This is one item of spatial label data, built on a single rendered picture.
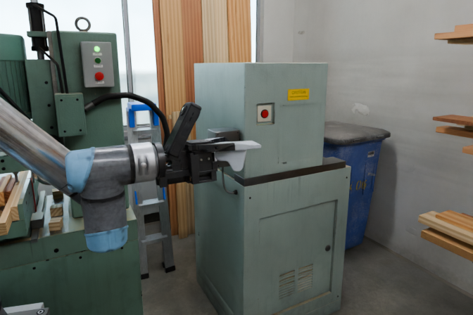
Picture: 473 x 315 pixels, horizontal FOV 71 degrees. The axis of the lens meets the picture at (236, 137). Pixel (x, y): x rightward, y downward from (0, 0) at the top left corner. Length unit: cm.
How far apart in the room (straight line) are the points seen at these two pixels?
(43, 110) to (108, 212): 85
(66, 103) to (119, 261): 65
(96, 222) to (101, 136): 79
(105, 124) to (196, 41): 165
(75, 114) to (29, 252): 51
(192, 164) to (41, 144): 29
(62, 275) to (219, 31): 222
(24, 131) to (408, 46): 234
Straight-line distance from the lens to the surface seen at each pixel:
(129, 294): 158
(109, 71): 133
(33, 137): 74
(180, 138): 65
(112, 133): 141
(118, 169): 62
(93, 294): 154
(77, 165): 62
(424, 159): 257
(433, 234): 206
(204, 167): 67
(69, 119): 131
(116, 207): 65
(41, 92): 143
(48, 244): 142
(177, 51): 280
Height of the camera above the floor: 140
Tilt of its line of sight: 12 degrees down
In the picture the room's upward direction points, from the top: straight up
